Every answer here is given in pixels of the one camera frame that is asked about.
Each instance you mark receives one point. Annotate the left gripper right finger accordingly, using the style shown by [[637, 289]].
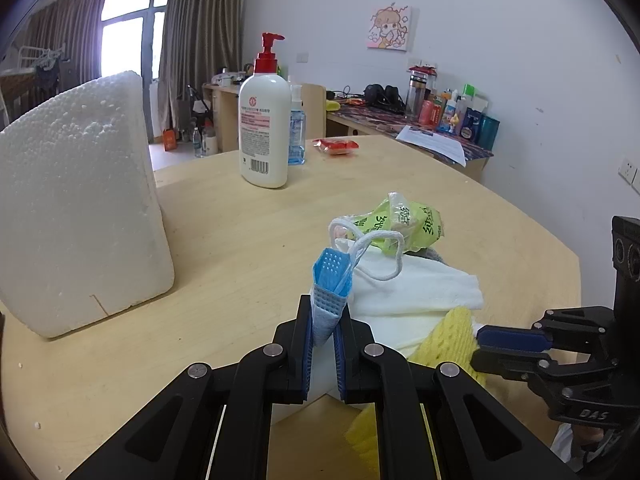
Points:
[[435, 422]]

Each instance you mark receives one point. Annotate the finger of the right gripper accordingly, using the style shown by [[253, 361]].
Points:
[[512, 365], [513, 339]]

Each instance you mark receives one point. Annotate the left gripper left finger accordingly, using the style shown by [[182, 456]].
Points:
[[212, 423]]

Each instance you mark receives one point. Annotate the light blue cloth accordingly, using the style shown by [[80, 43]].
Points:
[[331, 286]]

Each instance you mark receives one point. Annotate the yellow foam net sleeve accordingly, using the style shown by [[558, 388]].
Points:
[[451, 340]]

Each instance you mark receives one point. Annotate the white folded towel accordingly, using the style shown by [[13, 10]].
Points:
[[403, 311]]

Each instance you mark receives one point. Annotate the green tissue packet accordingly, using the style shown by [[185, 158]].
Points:
[[419, 224]]

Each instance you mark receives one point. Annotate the white paper sheet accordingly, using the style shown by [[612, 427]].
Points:
[[446, 146]]

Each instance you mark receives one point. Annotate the teal cup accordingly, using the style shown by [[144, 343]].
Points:
[[488, 131]]

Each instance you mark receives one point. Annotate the white styrofoam box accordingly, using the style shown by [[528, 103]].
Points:
[[82, 234]]

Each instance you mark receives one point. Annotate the patterned desk cover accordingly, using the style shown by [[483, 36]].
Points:
[[370, 120]]

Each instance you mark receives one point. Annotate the red snack packet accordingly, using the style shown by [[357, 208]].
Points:
[[335, 147]]

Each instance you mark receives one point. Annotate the black headphones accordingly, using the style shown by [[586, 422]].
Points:
[[384, 98]]

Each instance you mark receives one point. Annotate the clear tumbler red lid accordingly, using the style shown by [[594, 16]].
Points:
[[422, 80]]

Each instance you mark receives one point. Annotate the clear blue spray bottle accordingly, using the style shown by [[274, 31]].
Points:
[[296, 148]]

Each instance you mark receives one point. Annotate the white lotion pump bottle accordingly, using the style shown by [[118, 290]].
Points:
[[264, 105]]

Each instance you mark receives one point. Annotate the brown right curtain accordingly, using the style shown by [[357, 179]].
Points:
[[200, 38]]

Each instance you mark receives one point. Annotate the brown curtain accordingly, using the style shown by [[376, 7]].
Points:
[[75, 27], [200, 38]]

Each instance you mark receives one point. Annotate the brown left curtain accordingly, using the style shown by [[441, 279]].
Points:
[[75, 27]]

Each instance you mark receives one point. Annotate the anime wall picture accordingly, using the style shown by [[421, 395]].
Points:
[[389, 28]]

